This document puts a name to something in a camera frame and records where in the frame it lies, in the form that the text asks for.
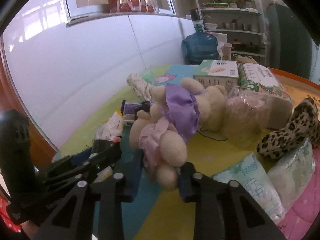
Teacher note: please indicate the orange cardboard box tray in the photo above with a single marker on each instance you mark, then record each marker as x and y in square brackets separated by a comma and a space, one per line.
[298, 88]

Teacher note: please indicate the floral tissue pack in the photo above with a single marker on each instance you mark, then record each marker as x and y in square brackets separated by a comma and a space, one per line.
[259, 79]

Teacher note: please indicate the black refrigerator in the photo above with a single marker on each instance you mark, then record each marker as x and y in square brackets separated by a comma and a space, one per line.
[290, 42]

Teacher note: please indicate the green tissue pack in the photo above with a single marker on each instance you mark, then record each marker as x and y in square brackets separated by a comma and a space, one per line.
[292, 173]
[251, 175]

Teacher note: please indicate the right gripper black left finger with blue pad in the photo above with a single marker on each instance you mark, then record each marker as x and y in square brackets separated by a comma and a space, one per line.
[73, 217]

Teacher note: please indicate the clear bagged plush item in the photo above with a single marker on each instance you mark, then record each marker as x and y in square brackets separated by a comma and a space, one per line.
[246, 117]

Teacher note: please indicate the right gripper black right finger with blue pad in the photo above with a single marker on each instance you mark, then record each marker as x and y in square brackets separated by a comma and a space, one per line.
[224, 211]

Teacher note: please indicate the colourful cartoon quilt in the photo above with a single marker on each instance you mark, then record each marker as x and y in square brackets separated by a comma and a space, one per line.
[155, 213]

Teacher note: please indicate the leopard print cloth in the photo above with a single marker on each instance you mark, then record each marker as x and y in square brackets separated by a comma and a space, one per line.
[304, 124]

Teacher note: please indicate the teddy bear pink dress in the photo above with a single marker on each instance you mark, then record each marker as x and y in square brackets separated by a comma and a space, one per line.
[165, 151]

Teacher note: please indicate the white snack packet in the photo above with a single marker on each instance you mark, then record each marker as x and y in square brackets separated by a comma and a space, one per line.
[112, 129]

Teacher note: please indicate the grey metal shelf unit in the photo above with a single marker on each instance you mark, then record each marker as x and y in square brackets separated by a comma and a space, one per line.
[243, 22]

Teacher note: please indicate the rolled patterned cloth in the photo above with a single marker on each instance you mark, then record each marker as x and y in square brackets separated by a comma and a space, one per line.
[141, 88]

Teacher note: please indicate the teddy bear purple dress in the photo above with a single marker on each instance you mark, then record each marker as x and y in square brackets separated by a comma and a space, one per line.
[190, 107]

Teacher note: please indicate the blue water jug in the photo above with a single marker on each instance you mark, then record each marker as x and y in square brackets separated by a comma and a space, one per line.
[199, 46]

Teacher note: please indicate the green white tissue box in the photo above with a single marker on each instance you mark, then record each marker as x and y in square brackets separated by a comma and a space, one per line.
[217, 72]

